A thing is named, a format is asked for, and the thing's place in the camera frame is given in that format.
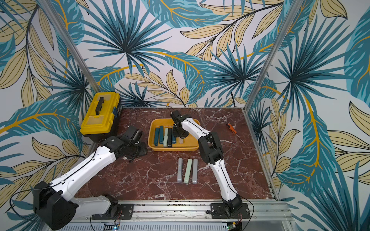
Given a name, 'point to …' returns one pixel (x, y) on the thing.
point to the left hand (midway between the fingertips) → (144, 153)
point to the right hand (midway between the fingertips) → (179, 134)
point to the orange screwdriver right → (231, 127)
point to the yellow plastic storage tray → (189, 143)
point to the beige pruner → (180, 140)
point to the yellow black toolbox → (102, 120)
